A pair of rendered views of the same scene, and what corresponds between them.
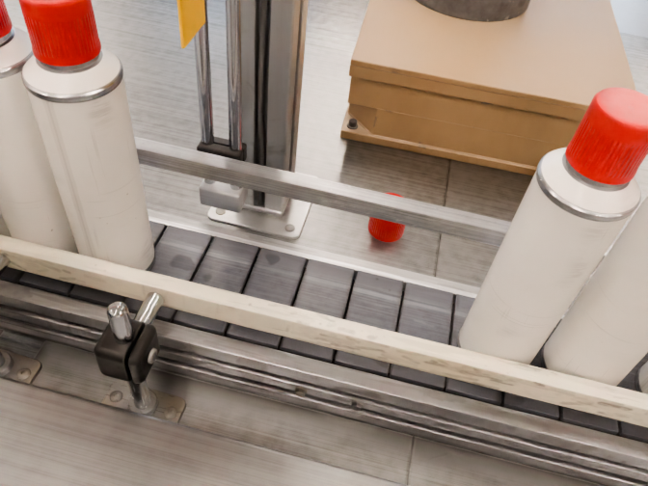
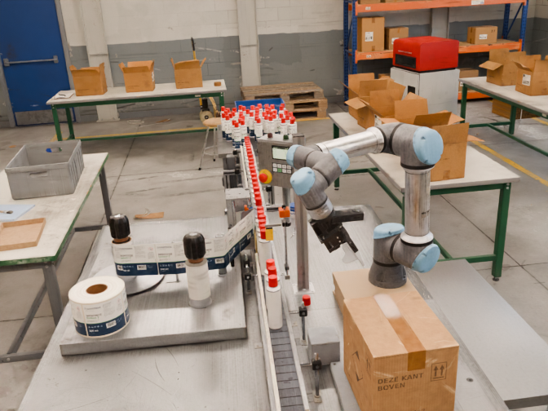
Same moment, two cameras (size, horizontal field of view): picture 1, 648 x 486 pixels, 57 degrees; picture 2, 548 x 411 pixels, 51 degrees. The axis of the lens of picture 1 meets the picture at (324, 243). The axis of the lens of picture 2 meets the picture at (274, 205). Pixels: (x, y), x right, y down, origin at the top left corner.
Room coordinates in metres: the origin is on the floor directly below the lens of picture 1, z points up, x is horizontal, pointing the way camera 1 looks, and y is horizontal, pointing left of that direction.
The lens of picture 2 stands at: (-0.10, -2.00, 2.06)
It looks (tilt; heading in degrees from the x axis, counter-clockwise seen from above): 22 degrees down; 79
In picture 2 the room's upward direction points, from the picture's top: 3 degrees counter-clockwise
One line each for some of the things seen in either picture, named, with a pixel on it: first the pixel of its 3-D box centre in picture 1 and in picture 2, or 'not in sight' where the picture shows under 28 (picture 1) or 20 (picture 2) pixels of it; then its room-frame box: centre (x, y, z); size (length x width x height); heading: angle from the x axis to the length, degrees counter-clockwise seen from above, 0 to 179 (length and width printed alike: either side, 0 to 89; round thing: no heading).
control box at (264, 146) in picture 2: not in sight; (281, 161); (0.36, 0.13, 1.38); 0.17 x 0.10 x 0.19; 138
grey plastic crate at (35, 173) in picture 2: not in sight; (48, 168); (-0.88, 2.04, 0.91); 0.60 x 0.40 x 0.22; 88
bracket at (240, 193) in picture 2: not in sight; (237, 193); (0.22, 0.47, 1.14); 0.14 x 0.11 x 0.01; 83
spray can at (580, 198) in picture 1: (547, 254); (271, 285); (0.24, -0.13, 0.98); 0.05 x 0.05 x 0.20
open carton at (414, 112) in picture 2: not in sight; (420, 130); (1.76, 1.79, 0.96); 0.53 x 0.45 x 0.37; 176
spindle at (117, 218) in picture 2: not in sight; (122, 246); (-0.31, 0.28, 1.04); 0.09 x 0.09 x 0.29
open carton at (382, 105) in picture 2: not in sight; (391, 117); (1.73, 2.25, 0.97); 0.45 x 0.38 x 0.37; 178
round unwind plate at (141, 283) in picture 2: not in sight; (127, 277); (-0.31, 0.28, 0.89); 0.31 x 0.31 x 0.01
